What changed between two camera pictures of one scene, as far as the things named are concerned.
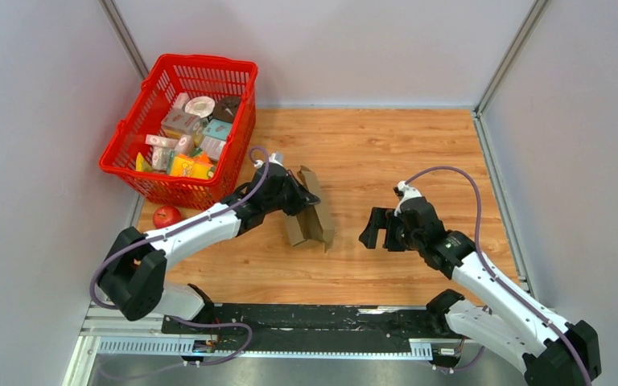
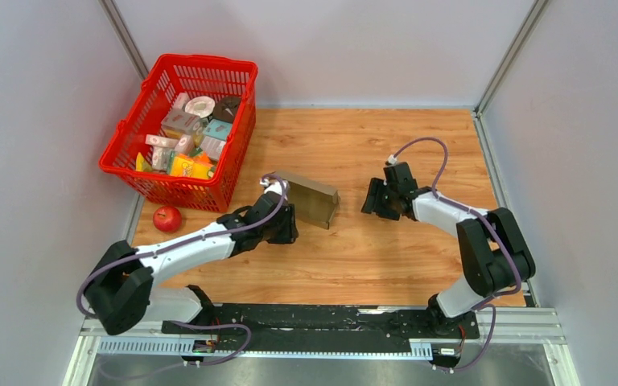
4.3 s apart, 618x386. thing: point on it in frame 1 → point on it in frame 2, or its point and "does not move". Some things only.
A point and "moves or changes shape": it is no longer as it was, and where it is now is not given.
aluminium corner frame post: x=504 y=67 does not move
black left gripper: x=302 y=197 → x=290 y=232
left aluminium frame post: x=125 y=36 does not move
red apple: x=166 y=215 does not move
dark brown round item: x=225 y=108 does not move
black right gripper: x=380 y=219 → x=372 y=203
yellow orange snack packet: x=197 y=166 does not move
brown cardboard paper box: x=315 y=222 moves or changes shape
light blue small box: x=217 y=129 does not move
